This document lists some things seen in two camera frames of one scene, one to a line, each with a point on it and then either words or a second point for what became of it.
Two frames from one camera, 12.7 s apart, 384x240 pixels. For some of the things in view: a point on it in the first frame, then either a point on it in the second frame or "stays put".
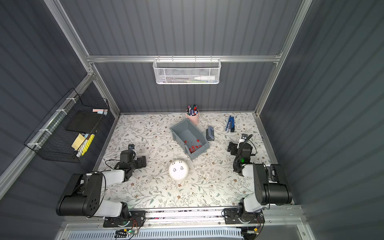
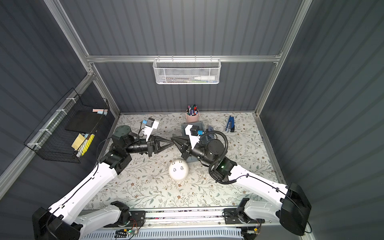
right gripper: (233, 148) to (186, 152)
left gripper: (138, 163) to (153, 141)
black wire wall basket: (65, 133) stays put
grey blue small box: (210, 133) stays put
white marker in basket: (206, 78) stays put
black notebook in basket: (85, 120) stays put
